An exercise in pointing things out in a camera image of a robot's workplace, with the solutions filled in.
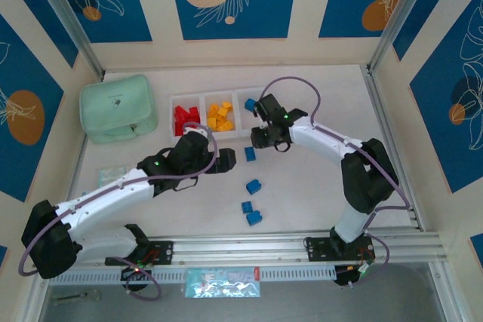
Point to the mint green zip pouch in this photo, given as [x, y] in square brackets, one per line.
[113, 107]

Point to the pale blue paper packet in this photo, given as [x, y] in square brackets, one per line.
[111, 175]

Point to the aluminium frame post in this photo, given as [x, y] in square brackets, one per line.
[402, 16]
[71, 20]

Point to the red lego brick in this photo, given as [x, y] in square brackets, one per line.
[180, 114]
[193, 112]
[180, 128]

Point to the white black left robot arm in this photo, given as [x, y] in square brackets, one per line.
[105, 197]

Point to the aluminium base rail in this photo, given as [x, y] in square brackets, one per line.
[234, 246]

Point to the aluminium side rail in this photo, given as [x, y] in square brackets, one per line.
[81, 156]
[388, 129]

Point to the small blue lego brick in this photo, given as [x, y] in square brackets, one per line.
[247, 207]

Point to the clear three-compartment container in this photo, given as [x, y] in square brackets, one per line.
[202, 137]

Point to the black controller board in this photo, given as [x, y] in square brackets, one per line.
[345, 276]
[136, 276]

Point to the small yellow lego brick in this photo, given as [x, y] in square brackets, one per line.
[226, 106]

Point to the colourful printed packet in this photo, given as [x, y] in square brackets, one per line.
[222, 282]

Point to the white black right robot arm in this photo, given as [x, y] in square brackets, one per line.
[320, 141]

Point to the long yellow lego brick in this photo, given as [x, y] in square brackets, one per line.
[212, 123]

